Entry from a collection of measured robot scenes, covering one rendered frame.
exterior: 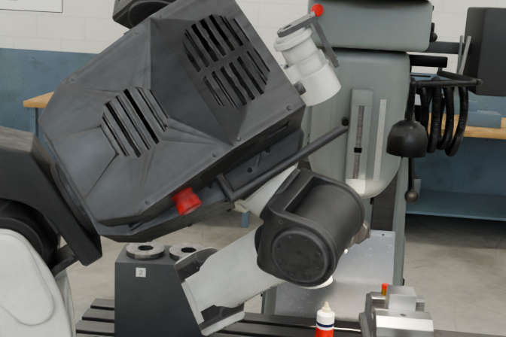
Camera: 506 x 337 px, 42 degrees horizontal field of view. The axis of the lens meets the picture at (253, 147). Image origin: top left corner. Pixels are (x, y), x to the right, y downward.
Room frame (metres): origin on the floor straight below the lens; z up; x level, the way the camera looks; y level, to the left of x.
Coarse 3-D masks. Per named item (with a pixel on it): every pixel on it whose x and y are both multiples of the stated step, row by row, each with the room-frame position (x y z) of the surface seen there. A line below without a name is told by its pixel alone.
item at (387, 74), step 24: (336, 48) 1.36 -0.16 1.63; (336, 72) 1.34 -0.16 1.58; (360, 72) 1.33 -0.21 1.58; (384, 72) 1.33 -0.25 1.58; (408, 72) 1.36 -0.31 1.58; (336, 96) 1.34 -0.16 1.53; (384, 96) 1.33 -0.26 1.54; (312, 120) 1.38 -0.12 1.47; (336, 120) 1.34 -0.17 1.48; (384, 120) 1.33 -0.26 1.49; (336, 144) 1.34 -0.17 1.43; (384, 144) 1.33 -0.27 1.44; (312, 168) 1.37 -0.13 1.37; (336, 168) 1.34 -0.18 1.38; (384, 168) 1.33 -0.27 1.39
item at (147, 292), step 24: (120, 264) 1.39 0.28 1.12; (144, 264) 1.39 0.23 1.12; (168, 264) 1.39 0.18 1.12; (120, 288) 1.39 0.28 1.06; (144, 288) 1.39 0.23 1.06; (168, 288) 1.39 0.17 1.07; (120, 312) 1.39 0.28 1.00; (144, 312) 1.39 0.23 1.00; (168, 312) 1.39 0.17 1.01; (192, 312) 1.39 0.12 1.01; (120, 336) 1.39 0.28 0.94; (144, 336) 1.39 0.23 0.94; (168, 336) 1.39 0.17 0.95; (192, 336) 1.39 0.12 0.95
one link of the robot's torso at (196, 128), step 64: (192, 0) 0.83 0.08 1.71; (128, 64) 0.81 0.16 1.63; (192, 64) 0.80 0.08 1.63; (256, 64) 0.92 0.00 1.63; (64, 128) 0.80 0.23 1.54; (128, 128) 0.79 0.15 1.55; (192, 128) 0.77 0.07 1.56; (256, 128) 0.76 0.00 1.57; (128, 192) 0.76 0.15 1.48; (192, 192) 0.79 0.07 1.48; (256, 192) 0.86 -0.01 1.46
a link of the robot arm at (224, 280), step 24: (240, 240) 0.94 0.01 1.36; (192, 264) 0.98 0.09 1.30; (216, 264) 0.94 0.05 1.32; (240, 264) 0.91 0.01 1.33; (192, 288) 0.96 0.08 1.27; (216, 288) 0.93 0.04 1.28; (240, 288) 0.92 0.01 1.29; (264, 288) 0.91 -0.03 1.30; (216, 312) 0.94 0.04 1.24; (240, 312) 1.00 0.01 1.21
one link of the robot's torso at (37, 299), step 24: (0, 240) 0.80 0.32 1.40; (24, 240) 0.81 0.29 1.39; (0, 264) 0.80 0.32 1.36; (24, 264) 0.80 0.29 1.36; (0, 288) 0.80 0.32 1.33; (24, 288) 0.80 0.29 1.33; (48, 288) 0.82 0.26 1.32; (0, 312) 0.80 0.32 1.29; (24, 312) 0.80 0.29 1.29; (48, 312) 0.81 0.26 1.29; (72, 312) 0.94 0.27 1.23; (0, 336) 0.80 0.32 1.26; (24, 336) 0.81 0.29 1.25; (48, 336) 0.82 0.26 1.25; (72, 336) 0.85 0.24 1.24
